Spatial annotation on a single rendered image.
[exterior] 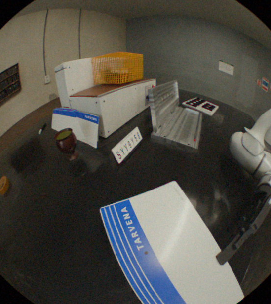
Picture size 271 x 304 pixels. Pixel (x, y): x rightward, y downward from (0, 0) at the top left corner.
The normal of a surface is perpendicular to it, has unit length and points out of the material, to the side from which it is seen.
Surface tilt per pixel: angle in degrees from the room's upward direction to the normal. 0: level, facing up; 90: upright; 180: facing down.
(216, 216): 0
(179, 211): 0
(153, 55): 90
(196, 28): 90
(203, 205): 0
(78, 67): 90
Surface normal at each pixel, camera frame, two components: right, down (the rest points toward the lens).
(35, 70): 0.87, 0.33
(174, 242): -0.02, -0.74
